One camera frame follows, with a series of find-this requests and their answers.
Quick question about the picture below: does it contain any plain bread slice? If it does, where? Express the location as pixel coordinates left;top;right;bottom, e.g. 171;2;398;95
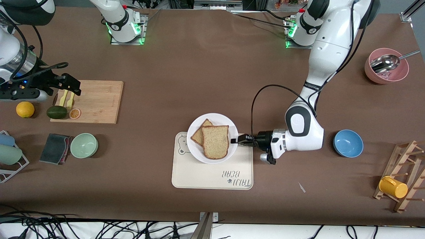
201;125;230;160

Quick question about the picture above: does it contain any white round plate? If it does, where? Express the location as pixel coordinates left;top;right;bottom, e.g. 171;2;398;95
186;113;239;165

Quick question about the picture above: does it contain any bamboo cutting board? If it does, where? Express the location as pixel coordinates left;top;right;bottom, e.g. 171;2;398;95
50;80;124;125

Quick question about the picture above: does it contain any dark green avocado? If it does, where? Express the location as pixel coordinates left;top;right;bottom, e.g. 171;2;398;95
46;105;68;120

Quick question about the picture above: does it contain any yellow lemon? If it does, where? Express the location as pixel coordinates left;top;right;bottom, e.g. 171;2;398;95
16;101;35;119

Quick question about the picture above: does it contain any cream bear print tray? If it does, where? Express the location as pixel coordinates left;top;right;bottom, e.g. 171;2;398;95
171;132;254;190

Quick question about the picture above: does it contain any mint green bowl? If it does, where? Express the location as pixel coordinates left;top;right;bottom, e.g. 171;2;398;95
70;133;99;159

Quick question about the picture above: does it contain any folded grey pink cloth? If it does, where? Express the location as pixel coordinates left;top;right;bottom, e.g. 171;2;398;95
39;133;74;165

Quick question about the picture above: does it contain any pale blue cup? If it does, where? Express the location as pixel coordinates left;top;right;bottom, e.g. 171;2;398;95
0;134;16;147

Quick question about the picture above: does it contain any pale green cup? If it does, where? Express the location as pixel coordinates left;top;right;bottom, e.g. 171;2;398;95
0;145;23;166

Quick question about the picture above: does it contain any blue bowl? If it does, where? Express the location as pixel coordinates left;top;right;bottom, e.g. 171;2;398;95
333;129;364;158

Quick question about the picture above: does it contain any grey background equipment box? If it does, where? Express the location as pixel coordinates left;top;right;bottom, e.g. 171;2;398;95
194;0;243;11

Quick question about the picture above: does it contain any yellow mug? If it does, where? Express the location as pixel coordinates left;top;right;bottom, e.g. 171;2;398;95
379;176;409;199

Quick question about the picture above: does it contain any metal ladle spoon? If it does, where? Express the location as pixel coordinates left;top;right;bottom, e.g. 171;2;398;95
370;50;421;74

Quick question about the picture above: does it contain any pink bowl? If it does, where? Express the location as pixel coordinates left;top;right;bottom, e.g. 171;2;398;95
364;48;410;85

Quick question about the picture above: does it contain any wooden mug rack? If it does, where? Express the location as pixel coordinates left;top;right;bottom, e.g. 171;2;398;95
373;140;425;214

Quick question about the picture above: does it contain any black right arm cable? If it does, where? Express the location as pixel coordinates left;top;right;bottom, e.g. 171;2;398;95
9;19;69;84

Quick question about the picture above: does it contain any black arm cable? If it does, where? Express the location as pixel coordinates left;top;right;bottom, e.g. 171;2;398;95
250;84;316;140
9;19;69;84

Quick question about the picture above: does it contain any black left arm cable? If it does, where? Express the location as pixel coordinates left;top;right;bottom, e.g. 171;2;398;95
250;84;316;140

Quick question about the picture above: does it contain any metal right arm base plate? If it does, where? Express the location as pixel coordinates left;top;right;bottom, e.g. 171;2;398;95
110;13;148;45

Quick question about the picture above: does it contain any metal table edge bracket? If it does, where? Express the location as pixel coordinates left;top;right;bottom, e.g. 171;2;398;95
198;211;219;239

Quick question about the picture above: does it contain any white wire cup rack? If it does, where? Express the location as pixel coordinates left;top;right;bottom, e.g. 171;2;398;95
0;130;30;183

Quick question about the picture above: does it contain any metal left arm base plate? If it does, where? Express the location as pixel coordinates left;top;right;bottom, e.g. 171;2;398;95
283;16;320;50

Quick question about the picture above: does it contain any black base cable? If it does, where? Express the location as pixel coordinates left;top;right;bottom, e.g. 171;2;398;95
236;13;291;29

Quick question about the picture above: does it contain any black floor cable tangle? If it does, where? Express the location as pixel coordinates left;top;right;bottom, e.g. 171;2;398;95
0;203;197;239

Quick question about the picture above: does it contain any aluminium frame profile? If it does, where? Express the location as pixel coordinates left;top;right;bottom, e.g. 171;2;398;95
400;0;425;23

